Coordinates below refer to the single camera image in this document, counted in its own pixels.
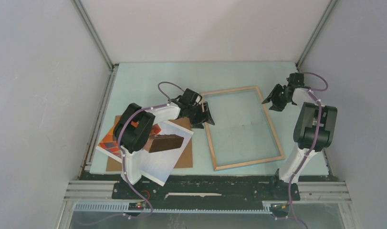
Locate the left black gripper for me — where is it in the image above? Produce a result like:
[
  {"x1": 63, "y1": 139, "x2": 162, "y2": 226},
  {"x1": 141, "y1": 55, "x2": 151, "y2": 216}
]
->
[{"x1": 186, "y1": 102, "x2": 214, "y2": 129}]

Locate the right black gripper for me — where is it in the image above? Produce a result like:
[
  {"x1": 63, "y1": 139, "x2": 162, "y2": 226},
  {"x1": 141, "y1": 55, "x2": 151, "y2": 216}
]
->
[{"x1": 262, "y1": 83, "x2": 291, "y2": 113}]

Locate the wooden picture frame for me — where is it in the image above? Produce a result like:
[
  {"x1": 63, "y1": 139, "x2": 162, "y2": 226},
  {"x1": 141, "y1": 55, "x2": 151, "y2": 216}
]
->
[{"x1": 202, "y1": 85, "x2": 286, "y2": 171}]

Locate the dark brown wooden block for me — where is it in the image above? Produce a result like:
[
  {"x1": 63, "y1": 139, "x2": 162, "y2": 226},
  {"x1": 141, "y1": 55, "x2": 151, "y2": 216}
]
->
[{"x1": 143, "y1": 134, "x2": 184, "y2": 153}]

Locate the colourful balloon photo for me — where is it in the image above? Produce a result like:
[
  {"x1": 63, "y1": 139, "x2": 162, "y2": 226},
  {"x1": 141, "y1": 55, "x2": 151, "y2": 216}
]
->
[{"x1": 95, "y1": 115, "x2": 193, "y2": 186}]

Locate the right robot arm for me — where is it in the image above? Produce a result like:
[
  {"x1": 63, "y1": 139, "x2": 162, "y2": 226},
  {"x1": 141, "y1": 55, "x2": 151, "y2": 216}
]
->
[{"x1": 263, "y1": 73, "x2": 338, "y2": 199}]

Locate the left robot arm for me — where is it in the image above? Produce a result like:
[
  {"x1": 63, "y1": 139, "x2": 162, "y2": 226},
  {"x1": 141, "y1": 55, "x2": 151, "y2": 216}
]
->
[{"x1": 113, "y1": 88, "x2": 215, "y2": 199}]

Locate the aluminium mounting profile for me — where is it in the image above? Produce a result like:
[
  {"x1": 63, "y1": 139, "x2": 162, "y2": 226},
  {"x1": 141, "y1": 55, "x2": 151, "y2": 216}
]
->
[{"x1": 56, "y1": 176, "x2": 351, "y2": 229}]

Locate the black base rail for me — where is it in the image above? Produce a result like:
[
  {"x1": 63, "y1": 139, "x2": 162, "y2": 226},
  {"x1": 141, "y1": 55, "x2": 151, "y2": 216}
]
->
[{"x1": 112, "y1": 175, "x2": 300, "y2": 211}]

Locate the left corner aluminium post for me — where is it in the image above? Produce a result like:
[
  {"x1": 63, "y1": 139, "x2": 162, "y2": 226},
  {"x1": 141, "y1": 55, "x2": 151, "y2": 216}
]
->
[{"x1": 70, "y1": 0, "x2": 114, "y2": 71}]

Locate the corner aluminium post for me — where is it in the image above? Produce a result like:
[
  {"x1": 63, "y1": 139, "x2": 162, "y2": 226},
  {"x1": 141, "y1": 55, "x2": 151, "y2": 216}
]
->
[
  {"x1": 70, "y1": 0, "x2": 114, "y2": 71},
  {"x1": 295, "y1": 0, "x2": 340, "y2": 71}
]

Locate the right corner aluminium post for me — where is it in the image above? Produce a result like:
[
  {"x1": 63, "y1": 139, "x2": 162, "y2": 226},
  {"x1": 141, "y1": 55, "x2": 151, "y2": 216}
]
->
[{"x1": 295, "y1": 0, "x2": 340, "y2": 71}]

